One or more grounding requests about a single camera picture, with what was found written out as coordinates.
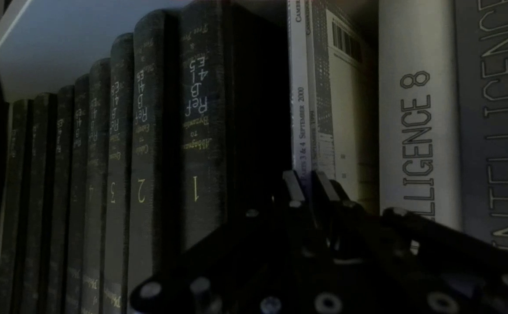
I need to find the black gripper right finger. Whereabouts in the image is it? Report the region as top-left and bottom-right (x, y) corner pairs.
(311, 170), (508, 294)

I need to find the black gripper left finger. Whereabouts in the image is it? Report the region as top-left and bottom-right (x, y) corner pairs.
(129, 170), (319, 314)

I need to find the dark bound volume numbered 2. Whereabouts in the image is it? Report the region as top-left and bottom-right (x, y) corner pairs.
(127, 9), (183, 287)

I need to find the grey Machine Intelligence 8 volume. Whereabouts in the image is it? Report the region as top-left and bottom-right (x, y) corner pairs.
(375, 0), (464, 234)

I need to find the dark bound volume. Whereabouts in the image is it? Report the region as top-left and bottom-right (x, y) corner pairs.
(79, 58), (114, 314)
(61, 74), (93, 314)
(0, 98), (31, 314)
(100, 34), (138, 314)
(42, 86), (75, 314)
(19, 93), (52, 314)

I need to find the thin white-spined journal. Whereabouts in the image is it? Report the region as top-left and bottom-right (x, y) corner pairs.
(286, 0), (381, 215)

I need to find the dark bound volume numbered 1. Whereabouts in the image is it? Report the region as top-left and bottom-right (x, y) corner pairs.
(175, 2), (293, 252)

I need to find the grey open bookcase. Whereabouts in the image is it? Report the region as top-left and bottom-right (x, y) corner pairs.
(0, 0), (293, 107)

